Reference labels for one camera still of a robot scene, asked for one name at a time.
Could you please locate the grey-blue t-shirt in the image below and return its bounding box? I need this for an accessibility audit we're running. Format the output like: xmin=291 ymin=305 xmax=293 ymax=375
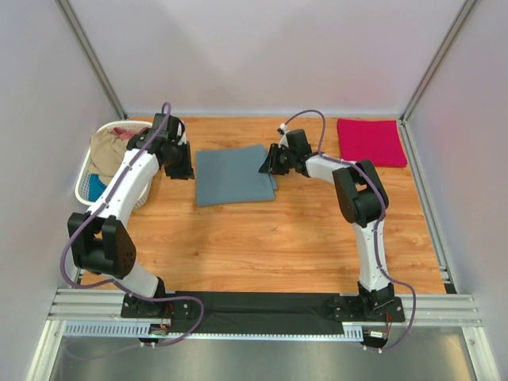
xmin=196 ymin=144 xmax=277 ymax=207

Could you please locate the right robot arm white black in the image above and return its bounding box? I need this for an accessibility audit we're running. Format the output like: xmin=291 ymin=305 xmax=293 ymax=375
xmin=260 ymin=144 xmax=394 ymax=312

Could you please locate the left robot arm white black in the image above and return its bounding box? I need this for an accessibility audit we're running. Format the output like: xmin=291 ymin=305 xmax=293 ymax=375
xmin=63 ymin=133 xmax=194 ymax=302

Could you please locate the pink shirt in basket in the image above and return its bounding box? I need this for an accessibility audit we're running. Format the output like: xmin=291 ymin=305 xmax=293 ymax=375
xmin=110 ymin=127 xmax=144 ymax=141

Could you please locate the beige shirt in basket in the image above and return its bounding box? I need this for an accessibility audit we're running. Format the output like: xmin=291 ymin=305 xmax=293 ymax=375
xmin=89 ymin=129 xmax=127 ymax=184

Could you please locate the teal shirt in basket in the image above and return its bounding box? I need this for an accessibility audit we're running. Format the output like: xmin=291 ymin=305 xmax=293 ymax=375
xmin=88 ymin=174 xmax=107 ymax=202

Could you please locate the white plastic laundry basket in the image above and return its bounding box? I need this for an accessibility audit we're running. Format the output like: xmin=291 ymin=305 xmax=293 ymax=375
xmin=75 ymin=121 xmax=151 ymax=206

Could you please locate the folded magenta t-shirt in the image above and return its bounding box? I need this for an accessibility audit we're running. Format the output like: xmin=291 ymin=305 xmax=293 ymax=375
xmin=337 ymin=118 xmax=407 ymax=167

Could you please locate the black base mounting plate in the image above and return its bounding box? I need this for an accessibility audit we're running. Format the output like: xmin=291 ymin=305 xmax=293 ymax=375
xmin=121 ymin=291 xmax=406 ymax=333

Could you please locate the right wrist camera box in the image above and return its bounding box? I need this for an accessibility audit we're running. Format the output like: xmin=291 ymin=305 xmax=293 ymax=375
xmin=286 ymin=129 xmax=311 ymax=152

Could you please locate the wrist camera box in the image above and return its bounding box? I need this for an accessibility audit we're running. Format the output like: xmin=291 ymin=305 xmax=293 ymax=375
xmin=152 ymin=113 xmax=187 ymax=145
xmin=286 ymin=129 xmax=311 ymax=152

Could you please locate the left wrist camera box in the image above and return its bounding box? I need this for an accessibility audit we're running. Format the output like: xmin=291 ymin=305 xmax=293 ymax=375
xmin=152 ymin=113 xmax=187 ymax=145

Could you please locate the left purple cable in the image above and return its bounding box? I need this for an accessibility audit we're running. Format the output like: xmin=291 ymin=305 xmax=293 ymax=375
xmin=59 ymin=102 xmax=206 ymax=360

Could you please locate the purple cable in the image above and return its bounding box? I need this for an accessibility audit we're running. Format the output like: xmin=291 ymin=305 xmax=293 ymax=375
xmin=277 ymin=110 xmax=417 ymax=354
xmin=59 ymin=102 xmax=206 ymax=360

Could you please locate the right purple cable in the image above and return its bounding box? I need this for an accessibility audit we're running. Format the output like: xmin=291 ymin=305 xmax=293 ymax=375
xmin=277 ymin=110 xmax=417 ymax=354

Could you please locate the right aluminium frame post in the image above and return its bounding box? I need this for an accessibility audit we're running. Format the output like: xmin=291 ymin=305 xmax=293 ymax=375
xmin=399 ymin=0 xmax=479 ymax=122

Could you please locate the aluminium frame post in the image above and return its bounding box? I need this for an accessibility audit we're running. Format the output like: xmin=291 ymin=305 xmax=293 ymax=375
xmin=55 ymin=0 xmax=128 ymax=120
xmin=399 ymin=0 xmax=479 ymax=122

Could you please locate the aluminium front rail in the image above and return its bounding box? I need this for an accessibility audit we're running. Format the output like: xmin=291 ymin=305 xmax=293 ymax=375
xmin=48 ymin=288 xmax=482 ymax=327

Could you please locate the left aluminium frame post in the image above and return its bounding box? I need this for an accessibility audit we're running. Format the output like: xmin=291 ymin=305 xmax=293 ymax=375
xmin=55 ymin=0 xmax=128 ymax=120

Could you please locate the slotted grey cable duct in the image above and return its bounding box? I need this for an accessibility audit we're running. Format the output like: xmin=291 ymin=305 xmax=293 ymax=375
xmin=62 ymin=321 xmax=364 ymax=342

